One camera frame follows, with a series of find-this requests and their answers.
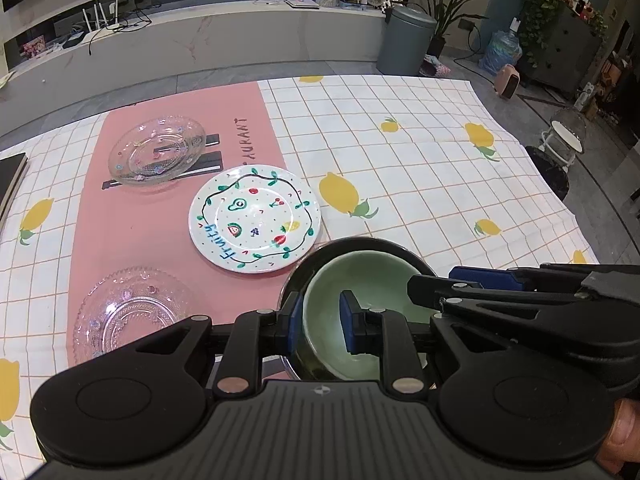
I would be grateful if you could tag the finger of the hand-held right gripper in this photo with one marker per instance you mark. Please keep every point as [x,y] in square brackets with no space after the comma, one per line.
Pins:
[500,310]
[480,277]

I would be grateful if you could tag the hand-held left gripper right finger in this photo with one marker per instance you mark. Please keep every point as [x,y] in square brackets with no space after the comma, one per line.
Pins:
[348,322]

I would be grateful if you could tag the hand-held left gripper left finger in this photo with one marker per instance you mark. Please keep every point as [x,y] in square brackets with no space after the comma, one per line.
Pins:
[295,322]

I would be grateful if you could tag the green ceramic bowl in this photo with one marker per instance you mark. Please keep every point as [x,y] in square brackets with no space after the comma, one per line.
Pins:
[370,275]

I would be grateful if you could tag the blue steel bowl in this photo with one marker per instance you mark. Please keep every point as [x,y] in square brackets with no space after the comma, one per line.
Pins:
[350,246]

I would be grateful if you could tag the white fruit painted plate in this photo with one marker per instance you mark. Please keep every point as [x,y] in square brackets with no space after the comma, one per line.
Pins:
[260,220]

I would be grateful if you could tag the clear glass plate beaded rim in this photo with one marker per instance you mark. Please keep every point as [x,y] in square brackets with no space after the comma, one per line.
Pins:
[130,310]

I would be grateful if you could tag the clear glass plate smooth rim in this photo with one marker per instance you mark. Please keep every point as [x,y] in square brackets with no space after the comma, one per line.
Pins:
[155,155]

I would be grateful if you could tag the person's right hand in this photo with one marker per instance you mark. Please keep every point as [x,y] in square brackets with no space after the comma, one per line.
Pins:
[625,435]

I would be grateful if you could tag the white checked lemon tablecloth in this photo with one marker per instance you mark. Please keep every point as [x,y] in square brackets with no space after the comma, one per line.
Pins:
[425,170]

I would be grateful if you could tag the black mesh waste bin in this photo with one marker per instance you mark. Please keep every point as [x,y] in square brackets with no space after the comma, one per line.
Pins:
[550,175]

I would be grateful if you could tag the pink heater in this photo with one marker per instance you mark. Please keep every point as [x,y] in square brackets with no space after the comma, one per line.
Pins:
[507,80]

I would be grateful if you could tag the pink patterned cloth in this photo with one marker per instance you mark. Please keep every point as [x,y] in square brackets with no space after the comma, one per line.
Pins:
[435,66]

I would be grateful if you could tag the blue water jug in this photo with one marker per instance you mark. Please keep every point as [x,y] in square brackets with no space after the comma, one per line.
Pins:
[500,52]

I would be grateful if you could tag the long leaf potted plant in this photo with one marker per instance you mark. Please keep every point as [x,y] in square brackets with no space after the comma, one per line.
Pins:
[436,45]

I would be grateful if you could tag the grey trash can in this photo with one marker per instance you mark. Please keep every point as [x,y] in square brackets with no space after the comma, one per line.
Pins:
[405,45]

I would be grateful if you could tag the black notebook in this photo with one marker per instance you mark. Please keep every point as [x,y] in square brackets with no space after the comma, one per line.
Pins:
[10,180]

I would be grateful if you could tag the white laptop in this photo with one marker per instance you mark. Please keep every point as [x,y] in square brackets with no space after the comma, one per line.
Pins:
[300,2]

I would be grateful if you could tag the white router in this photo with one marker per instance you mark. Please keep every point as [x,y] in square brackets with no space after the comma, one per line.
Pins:
[102,26]

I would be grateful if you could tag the pink photo card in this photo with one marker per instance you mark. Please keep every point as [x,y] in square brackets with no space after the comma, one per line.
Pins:
[32,46]

